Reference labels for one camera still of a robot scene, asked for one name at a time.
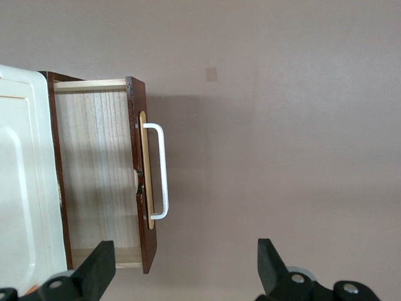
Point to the small drawer lock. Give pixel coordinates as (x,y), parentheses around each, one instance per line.
(138,182)

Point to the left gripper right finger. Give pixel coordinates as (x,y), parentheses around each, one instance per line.
(272,276)

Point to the beige tape patch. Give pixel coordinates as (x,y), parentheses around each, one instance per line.
(211,74)

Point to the dark brown wooden drawer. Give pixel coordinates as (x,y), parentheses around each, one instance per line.
(94,156)

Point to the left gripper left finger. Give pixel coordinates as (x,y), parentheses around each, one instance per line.
(94,276)

